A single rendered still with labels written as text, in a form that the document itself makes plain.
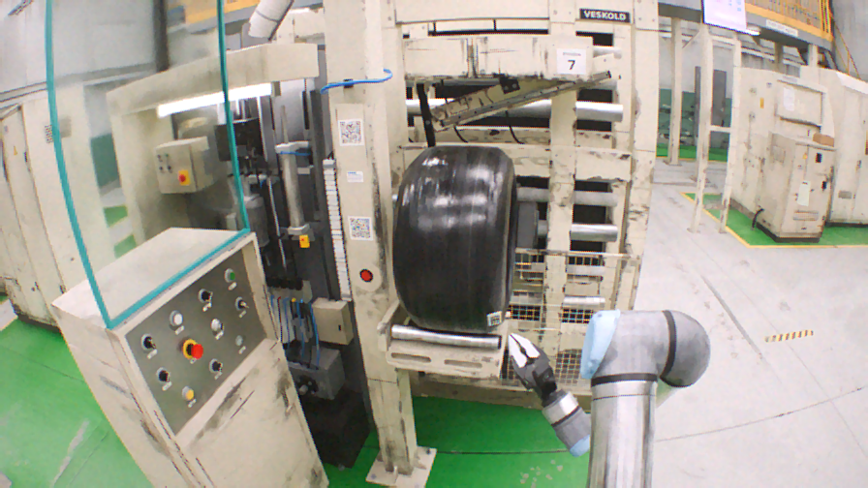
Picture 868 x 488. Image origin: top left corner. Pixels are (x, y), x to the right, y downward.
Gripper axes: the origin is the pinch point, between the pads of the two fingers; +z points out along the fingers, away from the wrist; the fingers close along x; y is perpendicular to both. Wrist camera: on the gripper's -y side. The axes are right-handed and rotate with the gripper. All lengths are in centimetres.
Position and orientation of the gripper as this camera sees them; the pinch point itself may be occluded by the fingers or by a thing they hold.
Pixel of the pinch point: (512, 337)
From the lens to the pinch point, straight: 112.2
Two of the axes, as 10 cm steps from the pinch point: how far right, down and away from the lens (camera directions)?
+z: -5.4, -7.6, 3.6
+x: 8.4, -5.0, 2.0
